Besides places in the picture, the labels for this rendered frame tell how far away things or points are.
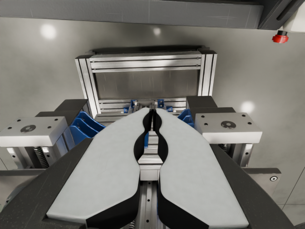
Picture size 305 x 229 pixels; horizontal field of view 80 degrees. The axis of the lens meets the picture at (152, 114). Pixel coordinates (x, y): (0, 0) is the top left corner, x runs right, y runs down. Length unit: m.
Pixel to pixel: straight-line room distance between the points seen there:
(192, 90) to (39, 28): 1.10
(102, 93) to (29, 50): 0.63
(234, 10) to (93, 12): 0.26
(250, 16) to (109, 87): 0.99
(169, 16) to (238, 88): 1.25
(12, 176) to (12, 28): 1.23
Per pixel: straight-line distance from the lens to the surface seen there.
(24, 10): 0.46
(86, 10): 0.41
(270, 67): 1.61
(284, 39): 0.62
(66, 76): 1.57
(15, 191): 0.59
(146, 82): 1.21
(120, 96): 1.27
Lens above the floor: 1.33
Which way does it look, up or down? 59 degrees down
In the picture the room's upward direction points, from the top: 177 degrees counter-clockwise
